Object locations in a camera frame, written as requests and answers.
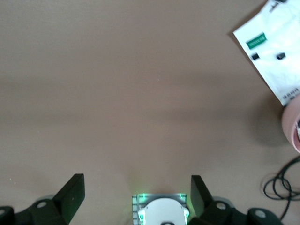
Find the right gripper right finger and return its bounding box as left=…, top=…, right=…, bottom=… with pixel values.
left=190, top=175, right=249, bottom=225

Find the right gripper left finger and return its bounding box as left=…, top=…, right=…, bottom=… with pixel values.
left=16, top=173, right=85, bottom=225

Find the pink bowl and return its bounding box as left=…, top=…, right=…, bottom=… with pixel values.
left=282, top=95, right=300, bottom=154

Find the white plastic bag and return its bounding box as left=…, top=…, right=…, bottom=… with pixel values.
left=232, top=0, right=300, bottom=107

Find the coiled black cable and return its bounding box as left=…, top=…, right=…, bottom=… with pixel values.
left=262, top=155, right=300, bottom=219

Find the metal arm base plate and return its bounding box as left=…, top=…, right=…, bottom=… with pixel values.
left=131, top=192, right=188, bottom=225

